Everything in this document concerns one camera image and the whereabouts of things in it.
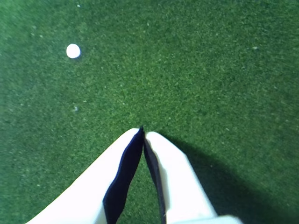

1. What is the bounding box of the small white dot marker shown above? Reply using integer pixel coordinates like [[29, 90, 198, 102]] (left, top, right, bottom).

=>
[[66, 43, 81, 59]]

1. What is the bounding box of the long green turf mat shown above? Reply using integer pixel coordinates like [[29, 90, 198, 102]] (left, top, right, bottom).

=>
[[0, 0, 299, 224]]

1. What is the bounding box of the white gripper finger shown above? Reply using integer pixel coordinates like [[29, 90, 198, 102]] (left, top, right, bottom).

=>
[[143, 131, 243, 224], [27, 125, 144, 224]]

